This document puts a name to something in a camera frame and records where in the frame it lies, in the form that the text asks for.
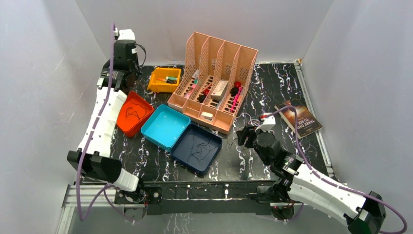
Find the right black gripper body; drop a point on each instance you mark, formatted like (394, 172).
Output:
(267, 161)

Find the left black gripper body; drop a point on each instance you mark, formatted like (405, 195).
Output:
(109, 76)

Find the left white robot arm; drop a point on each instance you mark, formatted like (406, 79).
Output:
(92, 157)

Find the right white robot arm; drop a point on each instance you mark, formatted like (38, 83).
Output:
(361, 213)

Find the yellow plastic bin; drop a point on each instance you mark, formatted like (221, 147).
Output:
(161, 87)

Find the white stapler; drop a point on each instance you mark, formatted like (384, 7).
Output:
(206, 115)

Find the red black bottle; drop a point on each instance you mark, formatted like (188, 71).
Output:
(235, 89)

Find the pink pen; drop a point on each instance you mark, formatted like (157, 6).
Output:
(235, 100)

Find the dark blue plastic tray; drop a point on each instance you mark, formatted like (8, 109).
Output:
(196, 149)

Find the brown book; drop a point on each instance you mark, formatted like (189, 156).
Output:
(306, 122)

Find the markers in yellow bin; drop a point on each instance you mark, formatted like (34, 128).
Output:
(170, 80)

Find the orange plastic tray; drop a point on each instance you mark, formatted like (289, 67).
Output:
(133, 114)

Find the white pink box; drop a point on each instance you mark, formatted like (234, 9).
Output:
(220, 90)

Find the peach file organizer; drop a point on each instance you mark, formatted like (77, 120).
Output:
(209, 60)

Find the teal plastic tray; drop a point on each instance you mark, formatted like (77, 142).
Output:
(164, 127)

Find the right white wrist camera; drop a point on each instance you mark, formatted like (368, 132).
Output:
(267, 122)

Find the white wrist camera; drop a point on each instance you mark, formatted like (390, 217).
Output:
(267, 122)
(124, 34)

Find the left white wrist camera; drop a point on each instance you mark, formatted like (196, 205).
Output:
(124, 34)

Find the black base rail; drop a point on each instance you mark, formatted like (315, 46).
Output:
(214, 197)

